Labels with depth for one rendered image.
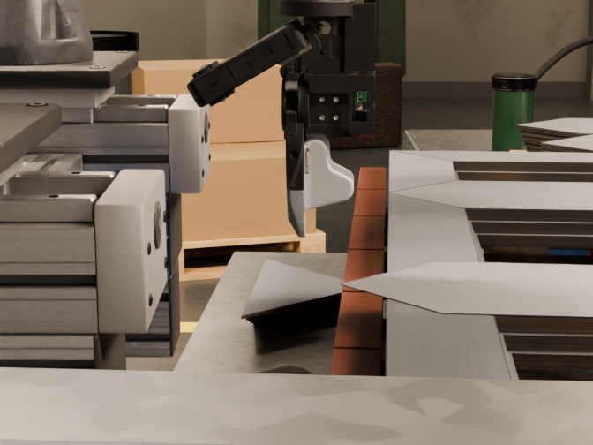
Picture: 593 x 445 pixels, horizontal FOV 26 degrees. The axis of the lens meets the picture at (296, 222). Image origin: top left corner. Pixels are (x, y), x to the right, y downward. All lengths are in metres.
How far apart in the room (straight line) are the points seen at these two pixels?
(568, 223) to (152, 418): 1.24
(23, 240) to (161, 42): 9.11
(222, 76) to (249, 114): 3.75
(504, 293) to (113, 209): 0.43
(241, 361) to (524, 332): 0.51
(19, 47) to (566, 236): 0.65
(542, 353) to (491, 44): 8.97
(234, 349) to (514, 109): 3.00
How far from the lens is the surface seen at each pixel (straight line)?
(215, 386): 0.33
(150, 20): 9.97
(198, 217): 4.52
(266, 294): 1.66
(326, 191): 1.14
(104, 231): 0.86
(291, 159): 1.11
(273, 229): 4.59
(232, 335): 1.62
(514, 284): 1.19
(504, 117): 4.48
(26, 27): 1.36
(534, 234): 1.53
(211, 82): 1.13
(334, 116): 1.12
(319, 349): 1.57
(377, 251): 1.43
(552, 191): 1.64
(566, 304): 1.13
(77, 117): 1.36
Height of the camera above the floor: 1.16
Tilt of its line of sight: 12 degrees down
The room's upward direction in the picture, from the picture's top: straight up
